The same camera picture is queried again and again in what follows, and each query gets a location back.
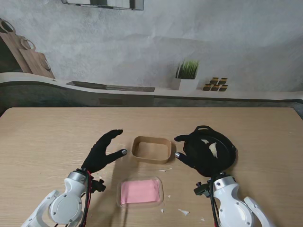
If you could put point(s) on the brown paper food container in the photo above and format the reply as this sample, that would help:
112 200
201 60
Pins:
151 160

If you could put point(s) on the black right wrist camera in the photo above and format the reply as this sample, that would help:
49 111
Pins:
202 189

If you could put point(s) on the large white paper scrap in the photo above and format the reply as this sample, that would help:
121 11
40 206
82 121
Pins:
183 212

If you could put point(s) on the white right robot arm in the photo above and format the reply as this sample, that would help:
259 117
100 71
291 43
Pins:
232 205

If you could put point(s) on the green grass plant white pot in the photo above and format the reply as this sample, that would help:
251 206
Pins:
187 71

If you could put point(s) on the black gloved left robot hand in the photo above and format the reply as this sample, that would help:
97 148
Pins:
97 156

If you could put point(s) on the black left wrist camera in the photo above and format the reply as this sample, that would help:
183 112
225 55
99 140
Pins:
99 185

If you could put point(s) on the small dark spice jar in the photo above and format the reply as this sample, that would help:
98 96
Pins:
223 88
215 88
214 81
207 87
222 81

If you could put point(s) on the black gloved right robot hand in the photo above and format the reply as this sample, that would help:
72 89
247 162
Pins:
196 158

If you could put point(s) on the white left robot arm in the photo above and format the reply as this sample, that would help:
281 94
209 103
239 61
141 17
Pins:
66 205

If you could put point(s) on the large wooden cutting board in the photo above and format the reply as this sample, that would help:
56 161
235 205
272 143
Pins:
11 49

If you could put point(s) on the clear plastic lid pink insert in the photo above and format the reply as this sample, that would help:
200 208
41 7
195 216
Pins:
139 191

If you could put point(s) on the black cast iron skillet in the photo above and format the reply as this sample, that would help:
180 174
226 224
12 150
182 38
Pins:
226 151

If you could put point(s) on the medium wooden cutting board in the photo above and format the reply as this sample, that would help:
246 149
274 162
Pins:
33 61

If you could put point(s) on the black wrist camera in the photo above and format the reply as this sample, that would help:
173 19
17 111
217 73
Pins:
202 189
99 185

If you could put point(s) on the small wooden cutting board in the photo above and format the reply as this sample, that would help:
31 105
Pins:
47 69

